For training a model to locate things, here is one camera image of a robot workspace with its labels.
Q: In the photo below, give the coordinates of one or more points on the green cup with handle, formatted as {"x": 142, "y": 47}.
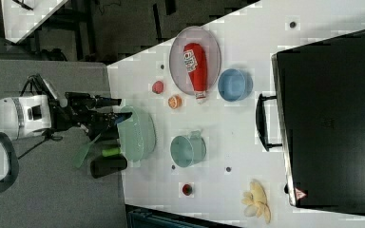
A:
{"x": 188, "y": 150}

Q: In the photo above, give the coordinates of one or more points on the blue bowl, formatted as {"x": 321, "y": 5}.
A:
{"x": 235, "y": 85}

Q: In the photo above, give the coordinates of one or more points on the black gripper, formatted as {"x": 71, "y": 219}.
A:
{"x": 76, "y": 111}

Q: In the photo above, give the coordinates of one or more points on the black cylindrical pot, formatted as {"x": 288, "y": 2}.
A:
{"x": 103, "y": 166}

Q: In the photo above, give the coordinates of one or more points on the black toaster oven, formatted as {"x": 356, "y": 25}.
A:
{"x": 320, "y": 94}

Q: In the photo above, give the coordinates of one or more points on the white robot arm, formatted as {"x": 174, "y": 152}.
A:
{"x": 23, "y": 117}

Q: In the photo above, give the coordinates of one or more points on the pink strawberry toy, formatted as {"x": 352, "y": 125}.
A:
{"x": 158, "y": 87}

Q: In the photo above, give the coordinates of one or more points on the green perforated colander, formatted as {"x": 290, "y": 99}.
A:
{"x": 137, "y": 134}

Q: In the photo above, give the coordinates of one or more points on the peeled banana toy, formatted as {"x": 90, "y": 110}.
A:
{"x": 256, "y": 202}

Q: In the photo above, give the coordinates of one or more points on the red ketchup bottle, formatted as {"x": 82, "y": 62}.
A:
{"x": 194, "y": 59}

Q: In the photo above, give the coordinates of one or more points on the small red berry toy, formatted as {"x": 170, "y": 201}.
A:
{"x": 187, "y": 189}

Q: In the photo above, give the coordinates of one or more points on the grey oval plate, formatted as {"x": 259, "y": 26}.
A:
{"x": 213, "y": 57}

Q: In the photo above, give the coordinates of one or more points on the green slotted spatula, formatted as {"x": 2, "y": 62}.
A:
{"x": 79, "y": 158}

